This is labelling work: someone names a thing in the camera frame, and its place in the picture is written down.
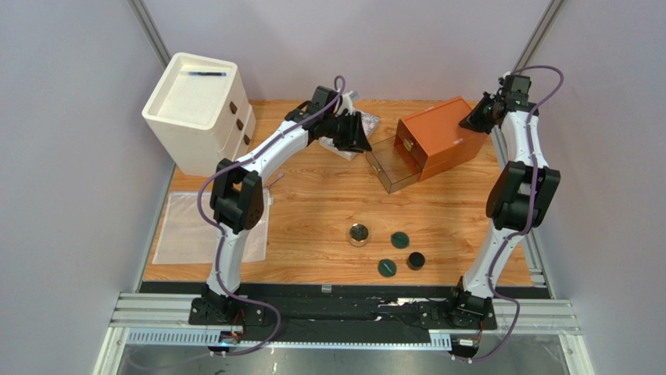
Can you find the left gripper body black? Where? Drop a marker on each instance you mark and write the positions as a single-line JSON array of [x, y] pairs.
[[331, 127]]

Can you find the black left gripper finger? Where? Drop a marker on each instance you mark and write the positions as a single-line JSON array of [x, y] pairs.
[[360, 141], [344, 134]]

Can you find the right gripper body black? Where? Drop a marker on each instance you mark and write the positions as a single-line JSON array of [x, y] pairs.
[[476, 116]]

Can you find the clear acrylic drawer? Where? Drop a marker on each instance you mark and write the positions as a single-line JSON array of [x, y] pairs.
[[394, 166]]

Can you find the gold lid cream jar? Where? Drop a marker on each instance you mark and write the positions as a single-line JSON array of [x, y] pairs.
[[358, 235]]

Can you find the green round compact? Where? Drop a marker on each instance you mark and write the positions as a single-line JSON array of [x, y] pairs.
[[387, 268], [400, 239]]

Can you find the small black jar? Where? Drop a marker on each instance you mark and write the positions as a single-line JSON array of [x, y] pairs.
[[415, 261]]

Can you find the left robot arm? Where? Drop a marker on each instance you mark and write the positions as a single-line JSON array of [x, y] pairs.
[[237, 193]]

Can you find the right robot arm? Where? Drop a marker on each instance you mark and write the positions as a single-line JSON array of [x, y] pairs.
[[517, 203]]

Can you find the floral notebook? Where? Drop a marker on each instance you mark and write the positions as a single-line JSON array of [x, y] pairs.
[[370, 122]]

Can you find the orange drawer box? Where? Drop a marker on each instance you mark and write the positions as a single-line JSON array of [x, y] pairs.
[[432, 140]]

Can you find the white drawer cabinet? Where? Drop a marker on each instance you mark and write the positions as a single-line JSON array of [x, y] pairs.
[[201, 120]]

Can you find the black pen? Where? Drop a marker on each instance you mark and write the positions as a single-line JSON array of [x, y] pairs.
[[206, 74]]

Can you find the clear mesh zipper pouch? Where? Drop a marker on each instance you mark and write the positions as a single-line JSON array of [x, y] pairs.
[[185, 238]]

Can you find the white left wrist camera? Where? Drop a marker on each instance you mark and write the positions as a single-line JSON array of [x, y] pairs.
[[348, 101]]

